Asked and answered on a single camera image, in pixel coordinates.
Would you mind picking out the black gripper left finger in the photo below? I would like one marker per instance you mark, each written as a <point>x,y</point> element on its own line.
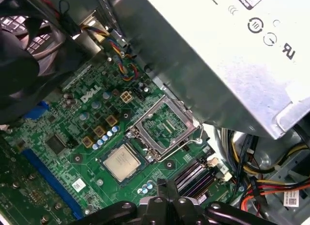
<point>130,214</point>

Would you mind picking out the metal socket cover frame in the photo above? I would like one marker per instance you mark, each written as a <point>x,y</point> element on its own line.
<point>145,138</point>

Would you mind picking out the blue board connector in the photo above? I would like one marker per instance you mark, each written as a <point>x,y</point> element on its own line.
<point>38,112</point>

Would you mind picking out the black case fan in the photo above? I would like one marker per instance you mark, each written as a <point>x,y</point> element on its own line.
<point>19,77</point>

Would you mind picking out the blue expansion slot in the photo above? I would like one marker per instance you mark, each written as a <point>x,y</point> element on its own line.
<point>51,179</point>

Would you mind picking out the black RAM slot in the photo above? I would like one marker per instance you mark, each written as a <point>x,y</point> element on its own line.
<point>197,182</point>
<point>189,173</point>

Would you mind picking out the grey power supply white label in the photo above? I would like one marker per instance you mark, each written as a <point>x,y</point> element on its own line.
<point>218,65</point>

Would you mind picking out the silver square CPU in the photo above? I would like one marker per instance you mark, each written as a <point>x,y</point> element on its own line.
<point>121,163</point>

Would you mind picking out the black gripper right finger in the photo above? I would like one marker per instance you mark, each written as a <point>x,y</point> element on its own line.
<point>193,214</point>

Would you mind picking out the green motherboard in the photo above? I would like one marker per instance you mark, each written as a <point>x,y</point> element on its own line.
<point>80,128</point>

